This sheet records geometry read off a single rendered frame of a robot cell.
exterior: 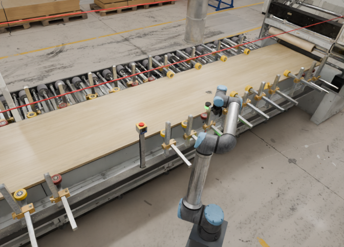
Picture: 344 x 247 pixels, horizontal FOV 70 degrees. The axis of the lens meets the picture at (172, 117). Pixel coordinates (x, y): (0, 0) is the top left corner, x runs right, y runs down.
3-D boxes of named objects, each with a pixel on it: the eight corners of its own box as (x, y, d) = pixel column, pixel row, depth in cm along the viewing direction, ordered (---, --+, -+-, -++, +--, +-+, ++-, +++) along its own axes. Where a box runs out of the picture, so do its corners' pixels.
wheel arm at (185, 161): (191, 167, 216) (191, 164, 213) (188, 168, 214) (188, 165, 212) (164, 137, 242) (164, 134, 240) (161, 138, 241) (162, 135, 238)
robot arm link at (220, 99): (227, 100, 200) (229, 92, 209) (213, 97, 202) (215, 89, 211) (224, 109, 206) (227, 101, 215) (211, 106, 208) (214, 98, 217)
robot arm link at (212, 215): (219, 236, 183) (223, 225, 171) (196, 228, 186) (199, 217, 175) (222, 217, 194) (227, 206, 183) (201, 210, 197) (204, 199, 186)
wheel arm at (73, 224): (78, 229, 172) (77, 226, 169) (73, 231, 170) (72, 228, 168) (60, 184, 198) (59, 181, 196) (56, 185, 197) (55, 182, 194)
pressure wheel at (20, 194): (18, 199, 186) (13, 190, 178) (29, 194, 189) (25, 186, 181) (19, 208, 180) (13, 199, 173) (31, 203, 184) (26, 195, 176)
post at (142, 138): (146, 166, 227) (145, 131, 198) (141, 168, 225) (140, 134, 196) (143, 163, 230) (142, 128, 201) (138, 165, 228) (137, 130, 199)
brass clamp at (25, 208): (35, 212, 178) (33, 208, 175) (15, 222, 172) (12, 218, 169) (34, 205, 182) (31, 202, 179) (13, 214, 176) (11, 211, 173)
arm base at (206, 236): (223, 223, 201) (226, 217, 194) (217, 245, 187) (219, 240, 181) (201, 214, 206) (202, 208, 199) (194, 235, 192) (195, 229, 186)
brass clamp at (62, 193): (70, 197, 191) (69, 193, 187) (52, 205, 184) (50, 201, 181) (68, 190, 194) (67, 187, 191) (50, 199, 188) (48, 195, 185)
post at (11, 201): (29, 223, 183) (4, 186, 152) (24, 225, 181) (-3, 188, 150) (28, 219, 185) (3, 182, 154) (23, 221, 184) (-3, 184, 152)
